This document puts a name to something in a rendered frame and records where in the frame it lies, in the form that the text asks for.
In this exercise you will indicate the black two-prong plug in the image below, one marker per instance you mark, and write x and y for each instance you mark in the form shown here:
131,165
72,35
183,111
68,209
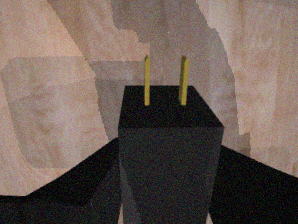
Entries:
170,140

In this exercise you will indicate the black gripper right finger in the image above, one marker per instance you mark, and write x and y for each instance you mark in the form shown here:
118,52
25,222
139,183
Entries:
248,192

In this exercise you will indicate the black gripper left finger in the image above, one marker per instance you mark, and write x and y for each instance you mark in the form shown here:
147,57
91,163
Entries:
88,194

